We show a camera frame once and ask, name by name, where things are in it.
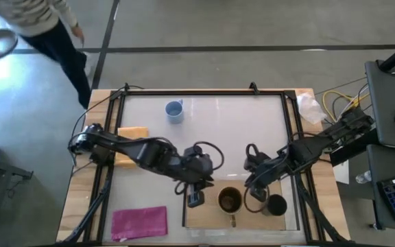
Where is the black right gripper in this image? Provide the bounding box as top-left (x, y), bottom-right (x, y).
top-left (244, 143), bottom-right (285, 203)

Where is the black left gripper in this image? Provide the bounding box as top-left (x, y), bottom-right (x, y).
top-left (182, 143), bottom-right (216, 209)

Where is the black tumbler cup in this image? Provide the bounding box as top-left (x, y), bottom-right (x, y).
top-left (261, 193), bottom-right (288, 217)

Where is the brown glazed mug teal base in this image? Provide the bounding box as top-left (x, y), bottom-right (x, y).
top-left (217, 186), bottom-right (243, 228)

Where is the light blue mug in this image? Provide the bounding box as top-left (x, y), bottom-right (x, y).
top-left (164, 99), bottom-right (185, 125)

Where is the wooden tray board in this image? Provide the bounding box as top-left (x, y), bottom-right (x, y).
top-left (182, 169), bottom-right (301, 231)

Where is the pink cloth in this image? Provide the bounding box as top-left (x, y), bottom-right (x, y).
top-left (110, 205), bottom-right (169, 242)

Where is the white paper sheet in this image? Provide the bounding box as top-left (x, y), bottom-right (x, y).
top-left (333, 159), bottom-right (350, 185)

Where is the yellow folded cloth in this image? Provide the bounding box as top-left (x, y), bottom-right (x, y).
top-left (114, 126), bottom-right (149, 169)

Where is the clear plastic bag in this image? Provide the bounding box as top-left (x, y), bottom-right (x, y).
top-left (296, 91), bottom-right (328, 125)

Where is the clear water bottle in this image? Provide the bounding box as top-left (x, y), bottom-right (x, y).
top-left (355, 170), bottom-right (373, 185)

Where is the grey side table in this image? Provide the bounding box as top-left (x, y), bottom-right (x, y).
top-left (366, 143), bottom-right (395, 231)

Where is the grey cart top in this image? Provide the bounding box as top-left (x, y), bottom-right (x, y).
top-left (364, 60), bottom-right (395, 152)

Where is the person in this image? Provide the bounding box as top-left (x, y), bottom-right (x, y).
top-left (0, 0), bottom-right (92, 110)

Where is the person's hand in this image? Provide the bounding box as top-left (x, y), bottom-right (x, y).
top-left (70, 23), bottom-right (86, 45)

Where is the black aluminium table frame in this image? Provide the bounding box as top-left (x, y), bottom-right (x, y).
top-left (60, 82), bottom-right (352, 246)

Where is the yellow cable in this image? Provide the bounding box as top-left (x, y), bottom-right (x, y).
top-left (322, 89), bottom-right (372, 121)

